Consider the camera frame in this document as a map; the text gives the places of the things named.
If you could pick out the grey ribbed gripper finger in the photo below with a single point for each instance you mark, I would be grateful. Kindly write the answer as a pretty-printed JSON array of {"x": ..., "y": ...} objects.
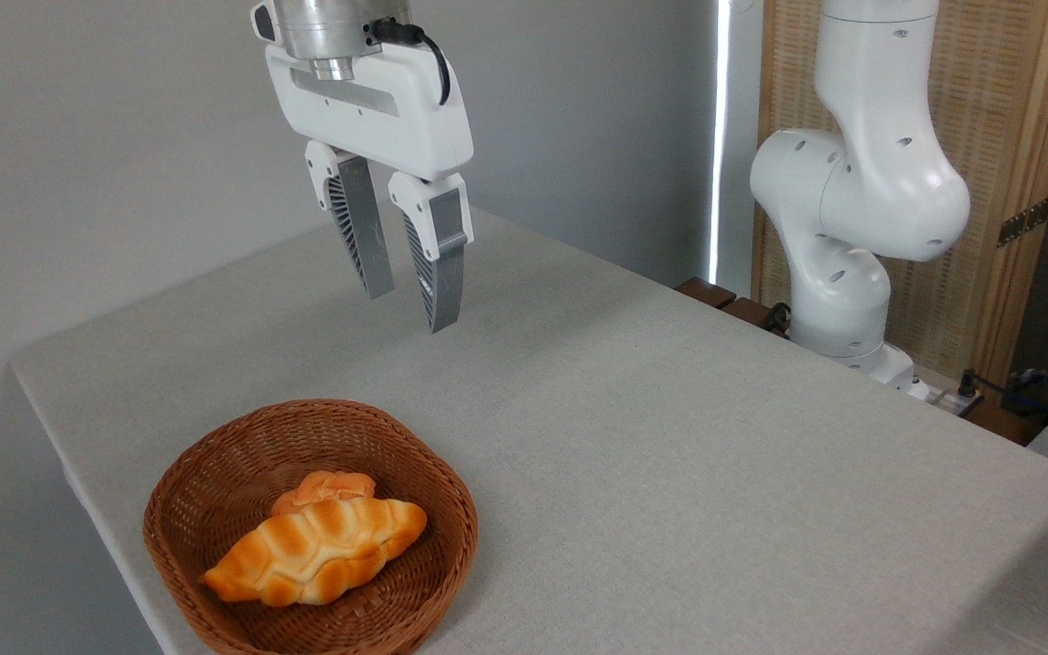
[
  {"x": 362, "y": 227},
  {"x": 442, "y": 264}
]

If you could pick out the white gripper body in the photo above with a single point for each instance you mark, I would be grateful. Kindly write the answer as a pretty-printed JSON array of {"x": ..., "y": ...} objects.
[{"x": 397, "y": 109}]

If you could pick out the long braided bread loaf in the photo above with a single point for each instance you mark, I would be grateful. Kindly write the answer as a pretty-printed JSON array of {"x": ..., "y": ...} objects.
[{"x": 324, "y": 550}]

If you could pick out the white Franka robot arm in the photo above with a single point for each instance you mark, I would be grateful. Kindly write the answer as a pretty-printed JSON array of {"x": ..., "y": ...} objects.
[{"x": 861, "y": 182}]

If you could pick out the round bread bun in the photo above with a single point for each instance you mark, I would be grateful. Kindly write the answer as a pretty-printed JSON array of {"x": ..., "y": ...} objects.
[{"x": 324, "y": 487}]

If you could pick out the dark brown wooden block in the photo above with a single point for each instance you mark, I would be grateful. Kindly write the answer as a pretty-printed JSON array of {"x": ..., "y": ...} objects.
[
  {"x": 747, "y": 311},
  {"x": 706, "y": 292}
]

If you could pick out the brown wicker basket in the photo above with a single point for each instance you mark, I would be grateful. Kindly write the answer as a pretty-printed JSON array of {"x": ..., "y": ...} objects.
[{"x": 215, "y": 509}]

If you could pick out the light grey tablecloth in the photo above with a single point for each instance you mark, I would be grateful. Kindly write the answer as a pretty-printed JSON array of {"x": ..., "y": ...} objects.
[{"x": 670, "y": 491}]

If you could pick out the white power strip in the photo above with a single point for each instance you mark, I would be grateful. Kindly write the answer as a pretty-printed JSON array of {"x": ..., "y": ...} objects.
[{"x": 942, "y": 398}]

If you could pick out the brass screen hinge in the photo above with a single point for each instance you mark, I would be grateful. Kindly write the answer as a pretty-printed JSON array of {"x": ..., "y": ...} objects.
[{"x": 1024, "y": 221}]

